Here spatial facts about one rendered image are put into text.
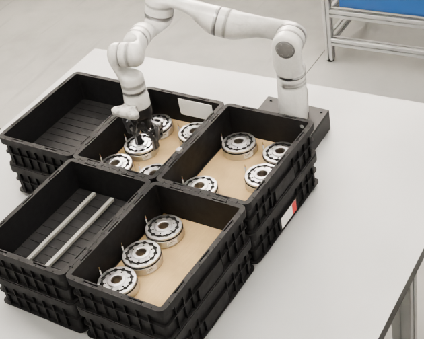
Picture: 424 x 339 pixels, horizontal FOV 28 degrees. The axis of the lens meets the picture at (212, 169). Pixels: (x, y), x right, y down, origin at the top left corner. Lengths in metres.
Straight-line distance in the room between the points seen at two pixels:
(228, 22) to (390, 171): 0.66
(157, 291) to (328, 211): 0.61
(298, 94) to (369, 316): 0.79
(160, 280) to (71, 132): 0.80
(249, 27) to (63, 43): 2.71
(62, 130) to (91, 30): 2.47
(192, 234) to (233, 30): 0.66
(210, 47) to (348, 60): 0.80
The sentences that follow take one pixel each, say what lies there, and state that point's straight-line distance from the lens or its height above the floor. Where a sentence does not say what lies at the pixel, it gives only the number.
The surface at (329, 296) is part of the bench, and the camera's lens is 2.24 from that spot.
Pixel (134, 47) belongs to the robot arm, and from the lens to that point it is 2.37.
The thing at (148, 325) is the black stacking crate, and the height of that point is 0.85.
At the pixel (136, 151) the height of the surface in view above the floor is 0.86.
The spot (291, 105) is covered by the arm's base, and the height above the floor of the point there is 0.86.
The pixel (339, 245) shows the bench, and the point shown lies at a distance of 2.37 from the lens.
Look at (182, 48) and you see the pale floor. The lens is 4.83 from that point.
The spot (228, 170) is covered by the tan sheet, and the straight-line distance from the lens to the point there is 2.46.
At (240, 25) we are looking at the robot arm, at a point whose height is 1.12.
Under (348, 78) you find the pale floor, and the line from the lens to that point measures 4.36.
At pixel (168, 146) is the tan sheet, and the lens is 2.61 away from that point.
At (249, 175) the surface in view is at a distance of 2.38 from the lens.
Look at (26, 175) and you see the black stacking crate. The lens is 2.72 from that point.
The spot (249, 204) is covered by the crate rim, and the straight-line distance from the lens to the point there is 2.18.
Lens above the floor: 2.33
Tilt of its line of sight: 37 degrees down
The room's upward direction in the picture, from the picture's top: 11 degrees counter-clockwise
